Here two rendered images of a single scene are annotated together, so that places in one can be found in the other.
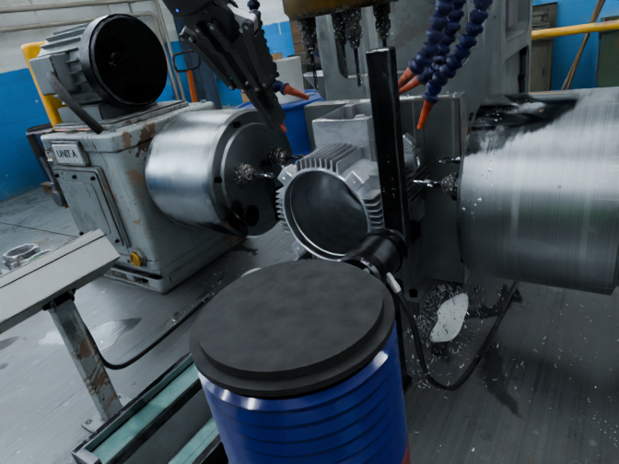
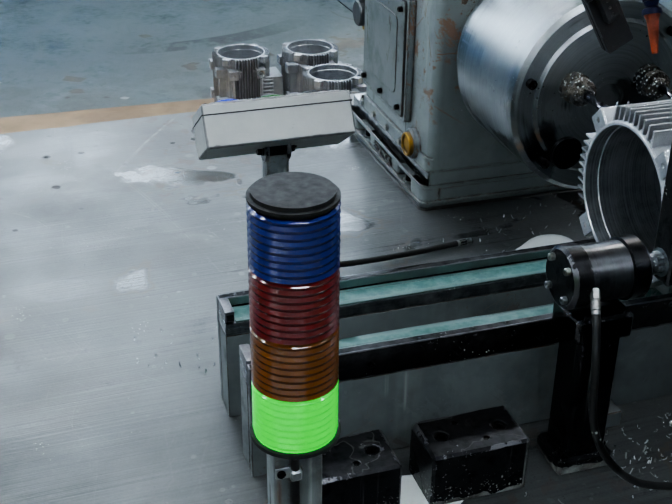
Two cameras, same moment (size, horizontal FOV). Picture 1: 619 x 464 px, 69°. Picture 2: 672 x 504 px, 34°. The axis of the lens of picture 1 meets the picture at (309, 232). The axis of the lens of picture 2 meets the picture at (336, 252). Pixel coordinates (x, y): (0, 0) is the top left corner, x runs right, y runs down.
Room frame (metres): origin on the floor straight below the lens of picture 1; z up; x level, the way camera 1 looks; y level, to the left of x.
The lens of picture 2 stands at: (-0.40, -0.36, 1.51)
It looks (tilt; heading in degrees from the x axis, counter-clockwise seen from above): 28 degrees down; 34
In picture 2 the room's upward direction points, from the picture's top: 1 degrees clockwise
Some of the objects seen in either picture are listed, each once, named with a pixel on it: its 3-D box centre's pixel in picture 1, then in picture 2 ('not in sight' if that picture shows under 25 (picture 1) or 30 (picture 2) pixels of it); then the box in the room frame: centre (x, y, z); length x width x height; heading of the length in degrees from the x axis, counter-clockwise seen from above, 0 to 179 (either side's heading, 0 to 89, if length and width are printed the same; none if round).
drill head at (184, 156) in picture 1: (206, 171); (551, 60); (0.94, 0.19, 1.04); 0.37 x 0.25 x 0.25; 52
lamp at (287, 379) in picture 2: not in sight; (294, 350); (0.11, 0.01, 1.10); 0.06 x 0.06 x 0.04
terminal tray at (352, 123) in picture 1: (358, 132); not in sight; (0.75, -0.11, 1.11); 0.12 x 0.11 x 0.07; 142
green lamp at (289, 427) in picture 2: not in sight; (295, 404); (0.11, 0.01, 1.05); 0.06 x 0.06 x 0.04
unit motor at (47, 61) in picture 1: (99, 124); not in sight; (1.09, 0.43, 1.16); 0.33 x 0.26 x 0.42; 52
